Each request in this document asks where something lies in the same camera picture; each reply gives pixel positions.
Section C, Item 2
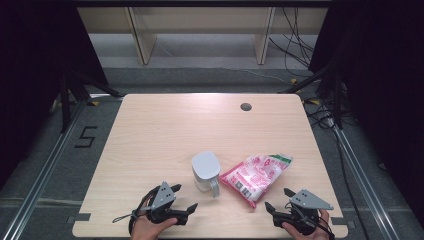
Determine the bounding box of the person's left hand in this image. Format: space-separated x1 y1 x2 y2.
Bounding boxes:
129 213 179 240

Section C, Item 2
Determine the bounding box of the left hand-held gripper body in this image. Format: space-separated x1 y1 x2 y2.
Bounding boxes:
145 181 189 226

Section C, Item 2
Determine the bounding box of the black floor cable tangle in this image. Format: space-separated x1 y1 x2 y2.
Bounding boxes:
302 95 372 240

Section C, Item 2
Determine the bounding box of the pink and white plastic bag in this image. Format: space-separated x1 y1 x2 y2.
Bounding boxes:
219 153 294 209

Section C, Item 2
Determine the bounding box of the thin white floor cable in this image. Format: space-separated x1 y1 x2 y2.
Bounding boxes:
156 39 291 84

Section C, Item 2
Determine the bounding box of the white lidded container with handle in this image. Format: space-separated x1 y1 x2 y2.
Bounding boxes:
190 150 222 199

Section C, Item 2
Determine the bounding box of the black curtain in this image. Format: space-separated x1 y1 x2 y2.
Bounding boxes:
0 0 110 191
308 0 424 231

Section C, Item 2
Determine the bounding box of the aluminium floor rail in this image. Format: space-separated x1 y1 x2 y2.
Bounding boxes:
332 125 405 240
0 99 90 240

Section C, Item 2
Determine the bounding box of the light wooden desk frame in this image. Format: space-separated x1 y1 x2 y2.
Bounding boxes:
76 6 329 66

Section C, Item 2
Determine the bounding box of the black hanging cable bundle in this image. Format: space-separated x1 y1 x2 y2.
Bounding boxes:
268 7 316 78

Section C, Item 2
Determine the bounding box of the black metal stand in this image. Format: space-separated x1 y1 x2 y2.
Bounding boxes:
279 63 347 130
59 69 125 134

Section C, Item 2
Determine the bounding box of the person's right hand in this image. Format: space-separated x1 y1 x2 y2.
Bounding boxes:
281 209 334 240

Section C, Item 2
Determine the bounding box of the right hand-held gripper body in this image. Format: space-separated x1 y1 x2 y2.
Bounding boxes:
273 189 335 236

